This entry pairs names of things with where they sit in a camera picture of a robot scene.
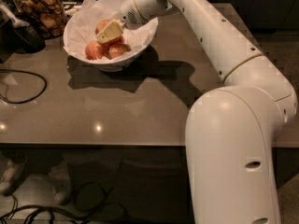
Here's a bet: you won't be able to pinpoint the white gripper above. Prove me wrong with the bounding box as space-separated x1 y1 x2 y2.
94 0 146 45

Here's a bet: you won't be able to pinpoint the red apple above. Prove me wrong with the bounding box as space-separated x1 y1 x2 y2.
108 42 131 59
94 19 125 47
85 40 107 60

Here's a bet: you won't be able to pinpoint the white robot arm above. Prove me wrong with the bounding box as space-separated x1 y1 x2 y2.
100 0 298 224

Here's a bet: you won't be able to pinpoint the white bowl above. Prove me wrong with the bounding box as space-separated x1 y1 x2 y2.
63 0 159 73

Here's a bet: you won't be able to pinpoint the white paper liner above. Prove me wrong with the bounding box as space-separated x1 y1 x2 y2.
64 0 157 63

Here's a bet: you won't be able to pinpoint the glass jar of dried chips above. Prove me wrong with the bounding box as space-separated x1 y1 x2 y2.
14 0 66 39

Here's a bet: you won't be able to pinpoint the black round appliance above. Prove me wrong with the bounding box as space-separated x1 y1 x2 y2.
0 0 47 54

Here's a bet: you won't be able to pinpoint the right white shoe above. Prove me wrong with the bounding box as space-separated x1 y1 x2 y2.
49 162 72 204

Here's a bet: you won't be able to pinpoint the white shoe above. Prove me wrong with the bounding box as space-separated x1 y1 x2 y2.
0 156 30 195
49 162 72 204

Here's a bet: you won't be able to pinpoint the left white shoe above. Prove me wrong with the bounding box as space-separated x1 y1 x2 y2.
0 156 30 195

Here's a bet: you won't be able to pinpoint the black cable on table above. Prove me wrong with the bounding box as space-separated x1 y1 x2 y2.
0 68 48 105

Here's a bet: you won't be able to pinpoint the cables on floor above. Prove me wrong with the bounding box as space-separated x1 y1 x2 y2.
0 159 129 224

